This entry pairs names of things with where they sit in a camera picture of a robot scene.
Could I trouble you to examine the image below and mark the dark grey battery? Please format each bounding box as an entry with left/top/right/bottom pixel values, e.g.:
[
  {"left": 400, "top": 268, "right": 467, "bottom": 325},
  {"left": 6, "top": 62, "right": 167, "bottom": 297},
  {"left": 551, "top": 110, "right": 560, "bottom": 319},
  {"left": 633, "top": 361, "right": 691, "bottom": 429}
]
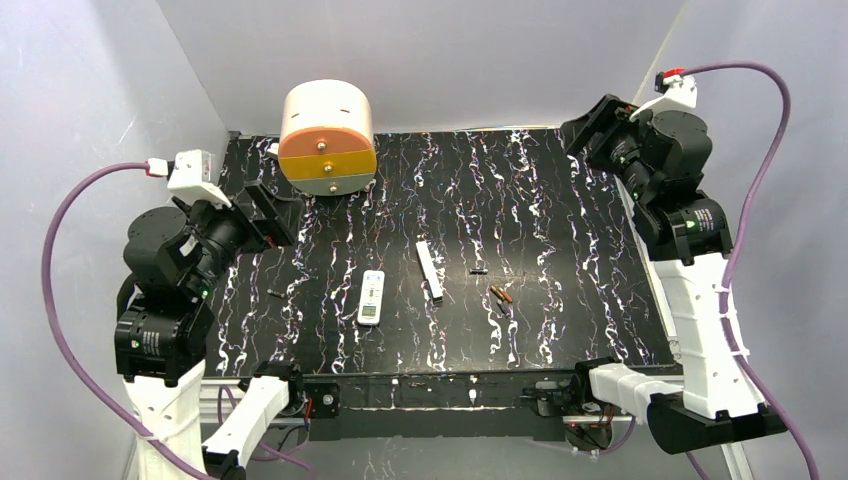
[{"left": 497, "top": 301, "right": 512, "bottom": 318}]

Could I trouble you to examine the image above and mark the long white rectangular block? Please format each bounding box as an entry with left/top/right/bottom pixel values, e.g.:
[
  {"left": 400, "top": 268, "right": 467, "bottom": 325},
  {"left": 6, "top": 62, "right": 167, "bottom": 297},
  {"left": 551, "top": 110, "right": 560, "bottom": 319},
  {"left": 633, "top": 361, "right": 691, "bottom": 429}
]
[{"left": 415, "top": 241, "right": 444, "bottom": 303}]

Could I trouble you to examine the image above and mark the cylindrical drawer box orange front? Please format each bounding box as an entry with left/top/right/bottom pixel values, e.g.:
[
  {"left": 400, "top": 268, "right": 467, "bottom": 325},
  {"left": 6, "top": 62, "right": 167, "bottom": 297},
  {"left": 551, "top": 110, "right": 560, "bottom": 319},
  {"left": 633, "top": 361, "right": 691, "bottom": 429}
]
[{"left": 277, "top": 79, "right": 377, "bottom": 196}]

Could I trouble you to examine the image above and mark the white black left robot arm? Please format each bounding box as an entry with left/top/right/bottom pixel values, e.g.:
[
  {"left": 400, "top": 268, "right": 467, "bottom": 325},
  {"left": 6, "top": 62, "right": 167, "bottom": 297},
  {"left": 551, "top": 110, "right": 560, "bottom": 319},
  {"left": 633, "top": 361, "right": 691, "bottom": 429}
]
[{"left": 114, "top": 181, "right": 304, "bottom": 479}]

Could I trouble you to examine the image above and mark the orange green battery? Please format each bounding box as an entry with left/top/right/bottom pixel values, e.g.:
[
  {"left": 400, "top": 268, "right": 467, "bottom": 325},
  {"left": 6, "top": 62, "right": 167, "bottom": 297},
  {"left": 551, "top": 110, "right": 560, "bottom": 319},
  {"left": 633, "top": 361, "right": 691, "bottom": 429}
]
[{"left": 489, "top": 285, "right": 506, "bottom": 302}]

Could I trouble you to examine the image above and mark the white remote control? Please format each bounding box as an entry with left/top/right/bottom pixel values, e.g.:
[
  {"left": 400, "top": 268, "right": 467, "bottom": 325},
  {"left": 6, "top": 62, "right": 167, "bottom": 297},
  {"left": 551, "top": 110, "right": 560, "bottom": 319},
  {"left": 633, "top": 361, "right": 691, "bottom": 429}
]
[{"left": 356, "top": 270, "right": 385, "bottom": 327}]

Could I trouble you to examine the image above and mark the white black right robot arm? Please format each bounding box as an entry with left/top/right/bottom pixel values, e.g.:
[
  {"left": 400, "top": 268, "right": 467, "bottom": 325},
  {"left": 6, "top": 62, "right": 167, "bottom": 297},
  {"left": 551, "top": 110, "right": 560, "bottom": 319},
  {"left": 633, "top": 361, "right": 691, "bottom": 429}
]
[{"left": 561, "top": 94, "right": 787, "bottom": 454}]

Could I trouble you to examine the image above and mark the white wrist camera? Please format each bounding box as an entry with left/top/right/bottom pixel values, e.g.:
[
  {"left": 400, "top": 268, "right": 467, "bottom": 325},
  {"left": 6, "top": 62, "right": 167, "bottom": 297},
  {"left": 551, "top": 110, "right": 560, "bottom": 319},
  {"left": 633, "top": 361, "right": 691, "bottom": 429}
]
[
  {"left": 146, "top": 149, "right": 232, "bottom": 208},
  {"left": 629, "top": 67, "right": 698, "bottom": 121}
]

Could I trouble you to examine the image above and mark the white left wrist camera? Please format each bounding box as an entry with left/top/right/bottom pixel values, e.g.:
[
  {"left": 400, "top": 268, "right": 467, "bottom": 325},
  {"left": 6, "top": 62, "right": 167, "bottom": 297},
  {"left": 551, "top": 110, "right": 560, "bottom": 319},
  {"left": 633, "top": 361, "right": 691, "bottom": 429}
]
[{"left": 146, "top": 149, "right": 232, "bottom": 208}]

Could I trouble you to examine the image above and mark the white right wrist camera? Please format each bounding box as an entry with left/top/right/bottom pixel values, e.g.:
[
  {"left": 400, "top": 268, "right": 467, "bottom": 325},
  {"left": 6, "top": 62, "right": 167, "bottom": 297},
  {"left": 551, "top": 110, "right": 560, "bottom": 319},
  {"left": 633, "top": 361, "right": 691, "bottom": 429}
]
[{"left": 629, "top": 67, "right": 698, "bottom": 121}]

